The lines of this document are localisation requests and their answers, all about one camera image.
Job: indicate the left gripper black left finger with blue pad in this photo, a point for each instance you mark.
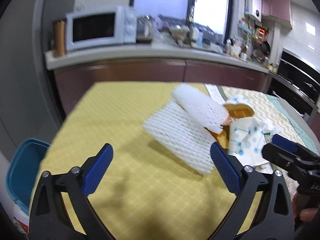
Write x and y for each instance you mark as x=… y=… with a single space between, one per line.
x=49 y=218

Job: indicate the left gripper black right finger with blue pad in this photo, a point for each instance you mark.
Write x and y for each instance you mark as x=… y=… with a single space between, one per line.
x=274 y=216

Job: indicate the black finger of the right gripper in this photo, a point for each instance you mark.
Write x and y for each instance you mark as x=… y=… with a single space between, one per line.
x=281 y=152

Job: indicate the white blue dotted paper bag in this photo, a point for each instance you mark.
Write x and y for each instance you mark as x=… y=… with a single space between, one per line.
x=247 y=135

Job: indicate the white foam net large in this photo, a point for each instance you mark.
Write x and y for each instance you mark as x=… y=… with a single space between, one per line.
x=174 y=128

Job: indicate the blue plastic trash bin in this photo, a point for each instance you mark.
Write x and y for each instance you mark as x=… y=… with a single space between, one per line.
x=23 y=170

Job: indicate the maroon lower kitchen cabinets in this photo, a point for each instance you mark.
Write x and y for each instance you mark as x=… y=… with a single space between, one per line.
x=73 y=81

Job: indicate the kitchen window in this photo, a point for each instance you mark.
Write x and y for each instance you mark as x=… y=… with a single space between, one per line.
x=214 y=17

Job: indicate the person's right hand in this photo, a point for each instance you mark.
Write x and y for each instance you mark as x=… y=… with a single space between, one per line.
x=305 y=215

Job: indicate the white patterned table runner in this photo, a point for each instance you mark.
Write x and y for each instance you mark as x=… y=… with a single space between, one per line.
x=281 y=114

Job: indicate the black built-in oven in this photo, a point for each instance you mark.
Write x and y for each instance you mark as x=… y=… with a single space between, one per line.
x=297 y=82

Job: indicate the yellow quilted tablecloth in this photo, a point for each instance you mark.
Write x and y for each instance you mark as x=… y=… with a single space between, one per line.
x=147 y=192

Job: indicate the black frying pan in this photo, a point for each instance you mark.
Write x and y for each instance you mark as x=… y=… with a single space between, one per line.
x=265 y=48

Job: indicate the grey refrigerator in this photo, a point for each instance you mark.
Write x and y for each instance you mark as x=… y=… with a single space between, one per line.
x=30 y=105

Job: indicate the white countertop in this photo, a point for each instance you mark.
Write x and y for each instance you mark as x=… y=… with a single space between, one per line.
x=144 y=51

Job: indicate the copper steel tumbler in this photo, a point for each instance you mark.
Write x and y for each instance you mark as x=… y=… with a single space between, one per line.
x=59 y=32

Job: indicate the glass jar on counter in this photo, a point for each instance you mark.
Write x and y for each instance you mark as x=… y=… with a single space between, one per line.
x=144 y=29

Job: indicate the white microwave oven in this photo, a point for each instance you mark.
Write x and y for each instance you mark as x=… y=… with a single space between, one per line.
x=106 y=26

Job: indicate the pink upper wall cabinet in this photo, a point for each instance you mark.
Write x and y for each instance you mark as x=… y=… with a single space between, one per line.
x=278 y=11

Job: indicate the white wall water heater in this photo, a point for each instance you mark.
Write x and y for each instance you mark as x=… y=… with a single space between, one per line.
x=253 y=9

